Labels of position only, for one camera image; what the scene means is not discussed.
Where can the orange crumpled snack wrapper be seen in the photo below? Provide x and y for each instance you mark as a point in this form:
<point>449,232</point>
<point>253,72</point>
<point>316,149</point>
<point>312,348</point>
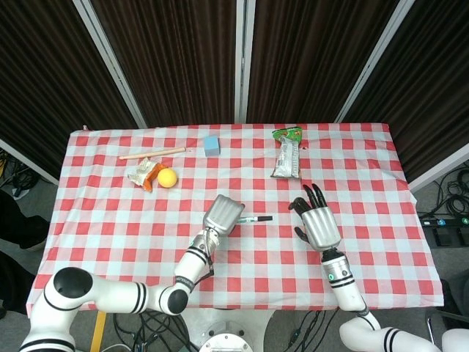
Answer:
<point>143,174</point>

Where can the green silver snack bag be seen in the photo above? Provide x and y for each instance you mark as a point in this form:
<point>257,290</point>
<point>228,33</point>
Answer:
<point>287,157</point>

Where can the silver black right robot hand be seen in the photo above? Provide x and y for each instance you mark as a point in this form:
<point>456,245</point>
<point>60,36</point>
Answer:
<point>320,227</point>

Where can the black fabric bundle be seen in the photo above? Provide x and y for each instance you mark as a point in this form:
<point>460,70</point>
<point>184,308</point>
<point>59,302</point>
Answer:
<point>18,223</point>

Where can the red white checkered tablecloth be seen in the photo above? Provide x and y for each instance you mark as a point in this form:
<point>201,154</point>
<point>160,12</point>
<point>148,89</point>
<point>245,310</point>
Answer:
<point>234,264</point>

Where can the black office chair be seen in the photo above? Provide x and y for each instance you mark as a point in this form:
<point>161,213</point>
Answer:
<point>452,304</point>

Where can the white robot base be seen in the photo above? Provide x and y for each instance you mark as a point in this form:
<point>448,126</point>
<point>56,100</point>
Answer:
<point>227,339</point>

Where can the black power strip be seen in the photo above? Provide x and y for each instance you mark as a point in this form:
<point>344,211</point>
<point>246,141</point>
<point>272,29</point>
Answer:
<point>443,221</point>

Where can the light blue cube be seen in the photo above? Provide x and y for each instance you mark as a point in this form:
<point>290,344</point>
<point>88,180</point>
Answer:
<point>212,146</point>

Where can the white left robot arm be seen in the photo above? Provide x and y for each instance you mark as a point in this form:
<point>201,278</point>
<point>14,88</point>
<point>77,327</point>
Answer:
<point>121,295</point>

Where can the yellow ball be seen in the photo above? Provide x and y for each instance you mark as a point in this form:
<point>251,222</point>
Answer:
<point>167,177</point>

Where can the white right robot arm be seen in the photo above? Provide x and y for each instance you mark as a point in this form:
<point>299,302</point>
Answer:
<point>346,289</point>

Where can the black marker cap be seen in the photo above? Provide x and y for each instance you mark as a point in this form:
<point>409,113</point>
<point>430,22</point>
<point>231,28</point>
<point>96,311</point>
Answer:
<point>265,218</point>

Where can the wooden stick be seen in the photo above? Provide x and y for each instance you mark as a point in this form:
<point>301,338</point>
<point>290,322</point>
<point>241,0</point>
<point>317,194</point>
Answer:
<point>154,154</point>

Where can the white partition post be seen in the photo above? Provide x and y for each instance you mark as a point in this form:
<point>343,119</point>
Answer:
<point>243,62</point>
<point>29,161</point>
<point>110,62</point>
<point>370,62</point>
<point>439,166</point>

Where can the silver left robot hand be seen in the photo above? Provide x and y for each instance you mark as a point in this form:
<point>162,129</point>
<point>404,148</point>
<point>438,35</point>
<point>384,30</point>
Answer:
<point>221,214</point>

